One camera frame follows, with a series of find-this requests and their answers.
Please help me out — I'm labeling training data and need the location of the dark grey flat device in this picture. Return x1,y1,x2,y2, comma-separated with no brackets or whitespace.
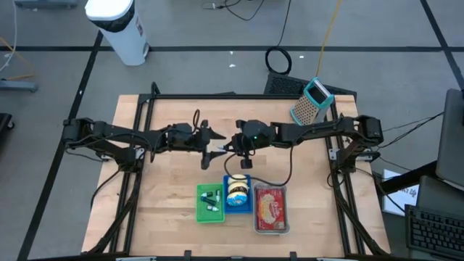
415,175,464,218

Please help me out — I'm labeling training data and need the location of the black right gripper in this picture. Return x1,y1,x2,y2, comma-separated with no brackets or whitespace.
223,119,277,170

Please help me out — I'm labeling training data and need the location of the grey laptop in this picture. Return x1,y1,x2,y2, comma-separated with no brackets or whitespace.
434,88,464,191

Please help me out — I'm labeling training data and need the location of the grey plastic tray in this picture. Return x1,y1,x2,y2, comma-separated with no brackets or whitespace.
252,181,291,236

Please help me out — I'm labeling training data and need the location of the white paper sheet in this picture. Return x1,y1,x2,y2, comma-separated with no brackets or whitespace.
381,169,420,218

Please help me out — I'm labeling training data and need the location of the thin black cable with plug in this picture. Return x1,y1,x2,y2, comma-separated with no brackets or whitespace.
201,0,266,22

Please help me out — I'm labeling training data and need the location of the yellow floor cable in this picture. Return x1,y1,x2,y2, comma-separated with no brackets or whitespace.
314,0,343,78

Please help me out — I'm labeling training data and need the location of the white floor cable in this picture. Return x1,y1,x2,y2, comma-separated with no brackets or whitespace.
0,0,18,73

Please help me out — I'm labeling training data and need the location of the black desk beam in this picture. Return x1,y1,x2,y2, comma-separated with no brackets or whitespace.
376,161,438,195

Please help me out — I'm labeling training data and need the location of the white trash can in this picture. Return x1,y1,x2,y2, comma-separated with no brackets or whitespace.
84,0,150,67

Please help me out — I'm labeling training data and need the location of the black aluminium table frame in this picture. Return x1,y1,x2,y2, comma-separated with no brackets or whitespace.
86,81,391,261

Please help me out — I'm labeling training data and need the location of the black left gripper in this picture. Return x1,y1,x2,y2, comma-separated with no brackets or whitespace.
194,120,227,170

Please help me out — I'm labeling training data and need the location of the coiled black floor cable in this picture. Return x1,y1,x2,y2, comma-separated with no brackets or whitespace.
264,0,293,76

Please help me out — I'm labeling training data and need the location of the grey floor stand foot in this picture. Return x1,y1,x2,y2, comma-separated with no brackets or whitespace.
0,78,39,94
13,0,78,9

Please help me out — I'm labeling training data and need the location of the red popcorn box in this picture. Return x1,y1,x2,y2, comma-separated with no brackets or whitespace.
254,186,286,231

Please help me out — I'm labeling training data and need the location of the thin black desk cable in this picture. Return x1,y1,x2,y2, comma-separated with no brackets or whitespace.
384,111,445,137

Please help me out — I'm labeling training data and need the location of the teal metal box grater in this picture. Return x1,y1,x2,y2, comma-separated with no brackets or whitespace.
289,76,335,126

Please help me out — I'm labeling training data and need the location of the orange floor cable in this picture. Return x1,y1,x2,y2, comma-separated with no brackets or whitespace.
0,36,36,81

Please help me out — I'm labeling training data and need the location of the mint green frosted toy donut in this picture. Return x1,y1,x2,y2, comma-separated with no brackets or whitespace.
227,173,249,185

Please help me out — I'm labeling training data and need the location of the blue plastic basket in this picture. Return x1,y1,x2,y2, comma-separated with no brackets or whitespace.
222,174,254,215

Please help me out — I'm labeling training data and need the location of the blue frosted toy donut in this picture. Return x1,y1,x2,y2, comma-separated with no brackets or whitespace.
225,191,249,207

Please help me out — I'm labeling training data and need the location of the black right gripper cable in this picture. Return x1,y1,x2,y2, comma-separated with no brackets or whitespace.
223,144,294,188

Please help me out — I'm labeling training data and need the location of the black keyboard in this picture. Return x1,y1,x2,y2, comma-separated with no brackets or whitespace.
405,204,464,260

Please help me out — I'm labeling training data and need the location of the green plastic basket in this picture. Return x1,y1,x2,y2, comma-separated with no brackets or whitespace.
196,183,226,224

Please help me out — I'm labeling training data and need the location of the black chair base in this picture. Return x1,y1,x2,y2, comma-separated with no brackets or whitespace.
0,113,15,141

